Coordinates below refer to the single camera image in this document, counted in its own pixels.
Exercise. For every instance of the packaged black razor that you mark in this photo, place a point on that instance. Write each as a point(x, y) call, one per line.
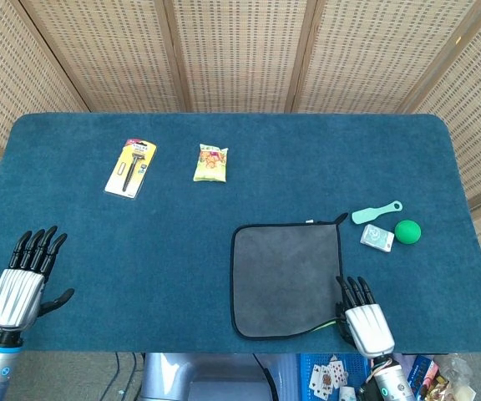
point(131, 169)

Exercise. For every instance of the yellow snack packet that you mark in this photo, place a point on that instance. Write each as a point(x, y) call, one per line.
point(210, 163)

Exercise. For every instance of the blue plastic basket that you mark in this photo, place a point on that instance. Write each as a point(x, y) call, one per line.
point(336, 376)

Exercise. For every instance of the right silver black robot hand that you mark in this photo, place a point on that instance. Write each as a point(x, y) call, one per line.
point(366, 323)

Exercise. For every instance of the silver robot torso base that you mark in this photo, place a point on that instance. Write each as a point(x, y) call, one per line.
point(207, 378)

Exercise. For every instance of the blue table mat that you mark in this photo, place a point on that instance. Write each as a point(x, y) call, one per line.
point(161, 250)

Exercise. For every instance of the grey green microfibre cloth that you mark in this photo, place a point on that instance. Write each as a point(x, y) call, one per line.
point(284, 282)

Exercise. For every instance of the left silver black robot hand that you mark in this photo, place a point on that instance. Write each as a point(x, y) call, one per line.
point(19, 298)

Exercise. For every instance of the loose playing cards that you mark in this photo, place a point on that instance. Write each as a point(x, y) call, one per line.
point(328, 376)

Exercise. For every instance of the playing card deck box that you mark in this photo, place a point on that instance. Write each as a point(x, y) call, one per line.
point(376, 237)

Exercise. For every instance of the green ball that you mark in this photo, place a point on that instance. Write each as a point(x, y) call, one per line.
point(408, 231)

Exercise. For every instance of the woven folding screen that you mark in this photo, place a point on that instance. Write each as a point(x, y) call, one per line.
point(240, 54)

